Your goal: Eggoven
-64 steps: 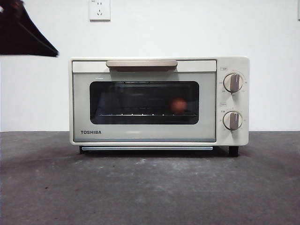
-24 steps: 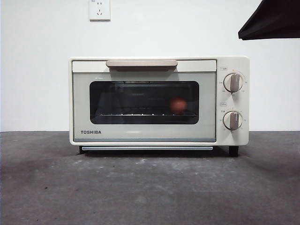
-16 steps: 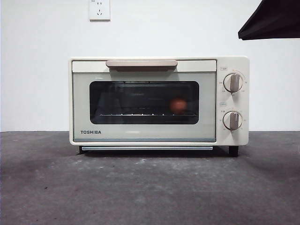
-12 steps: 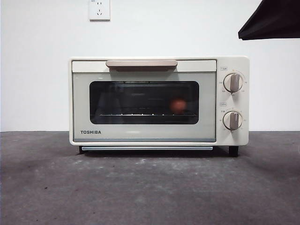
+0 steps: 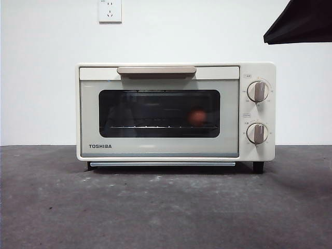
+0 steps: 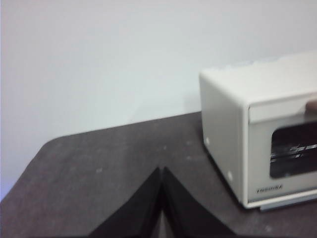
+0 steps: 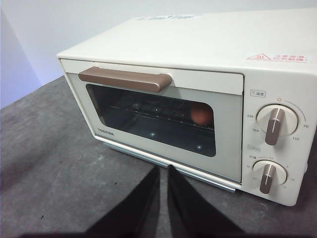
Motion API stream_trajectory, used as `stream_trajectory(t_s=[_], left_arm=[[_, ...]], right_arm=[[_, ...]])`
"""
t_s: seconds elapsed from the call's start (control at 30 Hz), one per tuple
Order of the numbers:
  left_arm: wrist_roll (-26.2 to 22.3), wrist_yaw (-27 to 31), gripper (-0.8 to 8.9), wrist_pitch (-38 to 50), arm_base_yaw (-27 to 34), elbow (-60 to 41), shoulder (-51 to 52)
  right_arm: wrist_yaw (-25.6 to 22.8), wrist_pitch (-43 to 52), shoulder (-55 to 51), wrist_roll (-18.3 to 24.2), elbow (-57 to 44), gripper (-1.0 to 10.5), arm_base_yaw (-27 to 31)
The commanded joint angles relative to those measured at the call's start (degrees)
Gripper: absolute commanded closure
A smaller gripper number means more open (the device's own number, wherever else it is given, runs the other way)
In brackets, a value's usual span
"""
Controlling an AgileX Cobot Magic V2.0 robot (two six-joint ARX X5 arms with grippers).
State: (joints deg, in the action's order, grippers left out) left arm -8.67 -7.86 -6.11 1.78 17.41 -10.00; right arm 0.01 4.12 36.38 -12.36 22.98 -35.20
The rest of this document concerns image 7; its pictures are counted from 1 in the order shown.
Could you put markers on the silver crumb tray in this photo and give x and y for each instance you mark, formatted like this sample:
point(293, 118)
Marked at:
point(198, 179)

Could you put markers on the cream glass oven door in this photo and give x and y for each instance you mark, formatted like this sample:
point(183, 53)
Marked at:
point(227, 129)

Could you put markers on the large cream temperature knob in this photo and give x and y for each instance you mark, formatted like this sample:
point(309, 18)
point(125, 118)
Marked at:
point(275, 124)

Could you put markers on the cream Toshiba toaster oven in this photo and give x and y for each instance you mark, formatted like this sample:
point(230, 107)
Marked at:
point(223, 44)

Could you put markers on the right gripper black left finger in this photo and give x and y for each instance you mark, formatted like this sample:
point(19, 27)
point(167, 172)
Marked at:
point(138, 215)

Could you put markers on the small cream timer knob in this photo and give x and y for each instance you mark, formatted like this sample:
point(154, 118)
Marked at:
point(268, 177)

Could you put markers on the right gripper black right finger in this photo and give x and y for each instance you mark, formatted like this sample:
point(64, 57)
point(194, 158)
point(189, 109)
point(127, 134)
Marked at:
point(193, 215)

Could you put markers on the brown egg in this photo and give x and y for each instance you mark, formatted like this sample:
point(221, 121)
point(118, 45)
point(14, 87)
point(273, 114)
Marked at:
point(200, 114)

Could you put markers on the red warning sticker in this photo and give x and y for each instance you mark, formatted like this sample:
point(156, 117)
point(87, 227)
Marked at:
point(277, 57)

